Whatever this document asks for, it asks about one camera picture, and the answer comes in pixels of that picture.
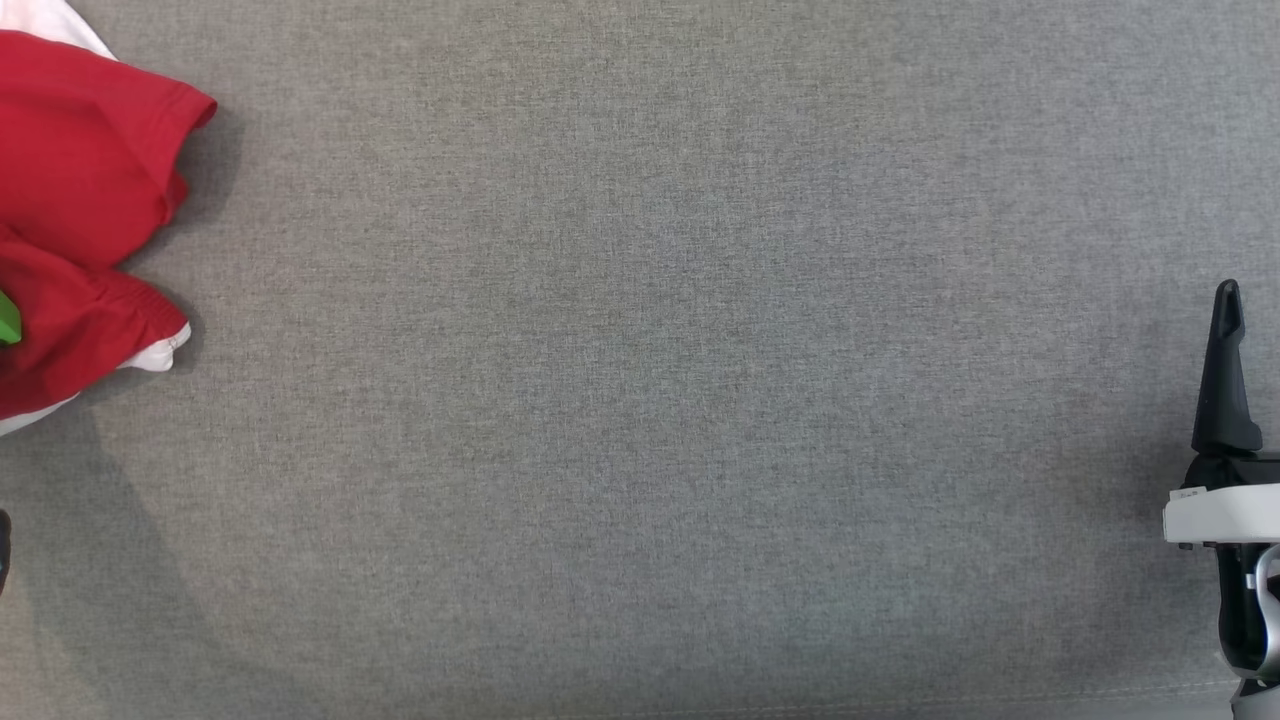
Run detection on red shorts with white stripe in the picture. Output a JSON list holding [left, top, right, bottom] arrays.
[[0, 225, 193, 437]]

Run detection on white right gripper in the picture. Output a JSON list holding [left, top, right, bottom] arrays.
[[1163, 280, 1280, 546]]

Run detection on red jersey with white sleeves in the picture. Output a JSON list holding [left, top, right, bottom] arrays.
[[0, 0, 218, 269]]

